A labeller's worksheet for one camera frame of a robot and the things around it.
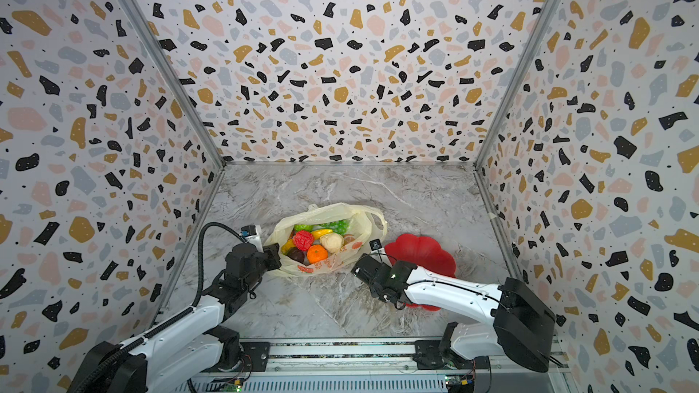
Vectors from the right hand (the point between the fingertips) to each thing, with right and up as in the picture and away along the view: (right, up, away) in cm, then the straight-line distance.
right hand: (380, 279), depth 83 cm
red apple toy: (-25, +11, +7) cm, 28 cm away
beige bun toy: (-16, +9, +9) cm, 21 cm away
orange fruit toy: (-20, +6, +7) cm, 23 cm away
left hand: (-31, +10, +3) cm, 33 cm away
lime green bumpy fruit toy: (-26, +14, +12) cm, 32 cm away
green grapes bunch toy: (-13, +14, +15) cm, 24 cm away
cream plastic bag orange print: (-5, +15, +8) cm, 18 cm away
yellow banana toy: (-22, +12, +12) cm, 27 cm away
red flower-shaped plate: (+16, +6, +10) cm, 20 cm away
